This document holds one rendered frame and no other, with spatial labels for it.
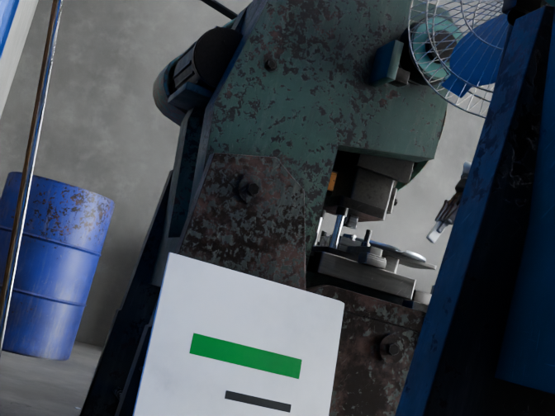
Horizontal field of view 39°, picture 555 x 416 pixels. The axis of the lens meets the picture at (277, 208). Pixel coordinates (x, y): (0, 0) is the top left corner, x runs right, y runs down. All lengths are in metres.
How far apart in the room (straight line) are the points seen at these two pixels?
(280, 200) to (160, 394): 0.57
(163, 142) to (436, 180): 2.24
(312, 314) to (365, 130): 0.55
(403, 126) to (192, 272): 0.77
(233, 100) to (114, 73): 3.59
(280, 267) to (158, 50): 3.86
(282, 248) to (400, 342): 0.43
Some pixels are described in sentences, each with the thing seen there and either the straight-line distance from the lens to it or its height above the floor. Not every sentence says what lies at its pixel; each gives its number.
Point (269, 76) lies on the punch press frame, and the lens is 2.13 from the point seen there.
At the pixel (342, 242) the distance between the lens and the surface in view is 2.30.
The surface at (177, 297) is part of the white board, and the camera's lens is 1.90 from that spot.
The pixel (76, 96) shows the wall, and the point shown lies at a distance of 5.57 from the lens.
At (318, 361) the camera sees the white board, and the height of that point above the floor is 0.42.
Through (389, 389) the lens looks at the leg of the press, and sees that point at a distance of 2.19.
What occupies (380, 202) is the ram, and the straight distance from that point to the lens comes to 2.36.
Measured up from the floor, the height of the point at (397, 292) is 0.65.
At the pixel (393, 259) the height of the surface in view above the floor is 0.76.
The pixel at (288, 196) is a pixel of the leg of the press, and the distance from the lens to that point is 2.03.
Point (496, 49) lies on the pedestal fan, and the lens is 1.77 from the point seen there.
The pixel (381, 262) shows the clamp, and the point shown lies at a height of 0.72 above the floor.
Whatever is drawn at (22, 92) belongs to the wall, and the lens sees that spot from 5.55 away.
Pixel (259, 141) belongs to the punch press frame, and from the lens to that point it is 2.09.
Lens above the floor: 0.50
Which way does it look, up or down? 8 degrees up
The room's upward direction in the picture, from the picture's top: 15 degrees clockwise
